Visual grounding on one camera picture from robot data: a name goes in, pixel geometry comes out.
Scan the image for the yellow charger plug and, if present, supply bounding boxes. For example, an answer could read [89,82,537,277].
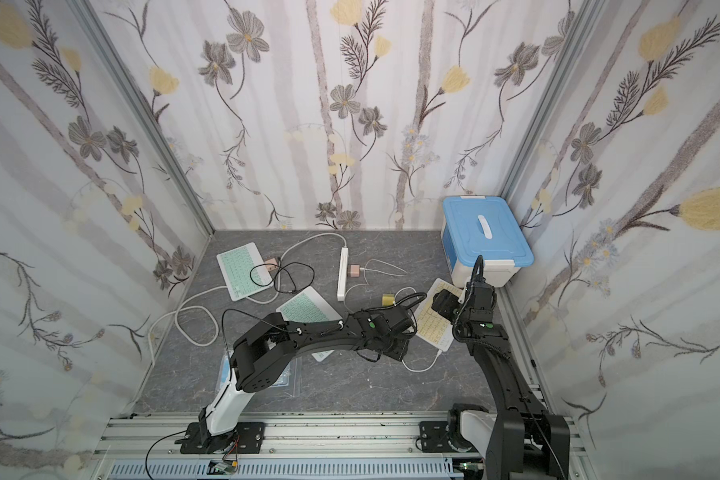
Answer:
[381,294,395,307]

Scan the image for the yellow wireless keyboard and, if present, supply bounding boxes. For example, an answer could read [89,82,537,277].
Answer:
[414,278,463,352]

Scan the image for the white charging cable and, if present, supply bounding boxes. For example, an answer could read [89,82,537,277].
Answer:
[343,259,444,374]

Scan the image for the white power strip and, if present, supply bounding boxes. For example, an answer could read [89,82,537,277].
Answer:
[336,247,349,302]

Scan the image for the green wireless keyboard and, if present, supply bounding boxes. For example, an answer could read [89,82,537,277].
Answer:
[216,242,273,302]
[275,285,344,363]

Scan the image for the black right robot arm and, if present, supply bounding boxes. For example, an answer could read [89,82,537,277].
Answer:
[432,281,570,479]

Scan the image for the blue lid storage box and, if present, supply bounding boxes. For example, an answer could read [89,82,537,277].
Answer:
[441,196,535,288]

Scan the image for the bagged blue masks and gloves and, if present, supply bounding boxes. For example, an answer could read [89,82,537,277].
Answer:
[215,354,301,398]

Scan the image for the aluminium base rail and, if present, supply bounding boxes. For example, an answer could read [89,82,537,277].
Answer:
[92,411,589,480]

